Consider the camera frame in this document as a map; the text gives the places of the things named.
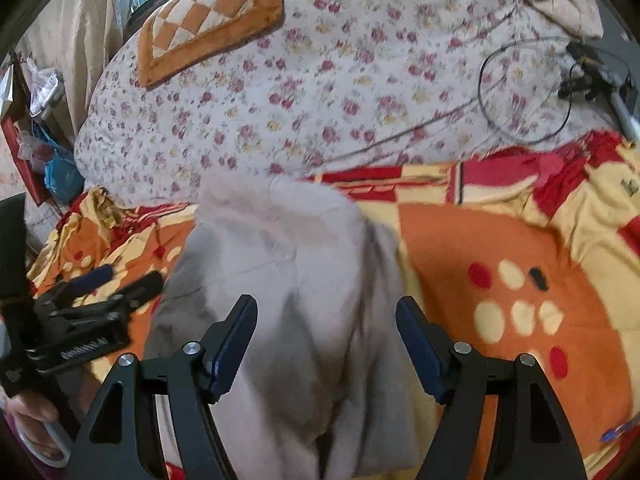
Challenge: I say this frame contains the beige trousers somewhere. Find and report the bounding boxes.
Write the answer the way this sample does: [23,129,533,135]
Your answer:
[144,171,420,479]

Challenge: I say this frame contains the left hand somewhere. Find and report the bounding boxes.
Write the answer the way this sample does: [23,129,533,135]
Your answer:
[3,391,68,469]

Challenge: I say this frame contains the blue plastic bag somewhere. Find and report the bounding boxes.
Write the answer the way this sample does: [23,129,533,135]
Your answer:
[32,122,85,205]

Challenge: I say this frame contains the beige curtain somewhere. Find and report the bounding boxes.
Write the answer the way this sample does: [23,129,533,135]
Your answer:
[15,0,131,142]

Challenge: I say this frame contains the black tripod stand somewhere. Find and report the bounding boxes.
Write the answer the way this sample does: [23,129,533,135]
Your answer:
[558,41,639,144]

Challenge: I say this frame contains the orange checkered cushion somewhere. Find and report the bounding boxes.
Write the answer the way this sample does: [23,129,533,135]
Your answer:
[138,0,283,88]

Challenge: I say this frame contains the floral white quilt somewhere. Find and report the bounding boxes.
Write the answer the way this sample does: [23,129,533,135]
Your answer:
[75,0,611,204]

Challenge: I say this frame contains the black cable loop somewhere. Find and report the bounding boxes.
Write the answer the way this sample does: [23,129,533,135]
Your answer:
[319,37,576,166]

